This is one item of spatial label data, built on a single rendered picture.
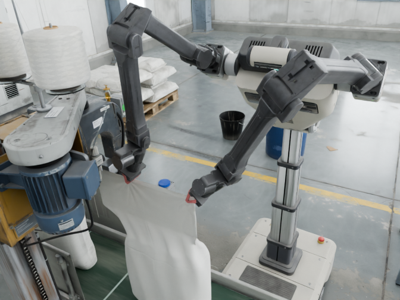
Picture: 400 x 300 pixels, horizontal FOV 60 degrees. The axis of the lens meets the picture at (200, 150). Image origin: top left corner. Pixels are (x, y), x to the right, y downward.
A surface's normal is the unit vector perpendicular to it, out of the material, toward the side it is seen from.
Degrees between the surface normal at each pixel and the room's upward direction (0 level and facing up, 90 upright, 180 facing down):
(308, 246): 0
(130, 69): 104
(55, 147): 90
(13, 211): 90
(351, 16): 90
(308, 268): 0
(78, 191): 90
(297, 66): 57
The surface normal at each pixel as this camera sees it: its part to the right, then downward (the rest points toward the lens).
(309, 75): -0.43, -0.09
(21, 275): 0.88, 0.21
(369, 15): -0.48, 0.45
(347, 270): -0.04, -0.87
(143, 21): 0.78, 0.43
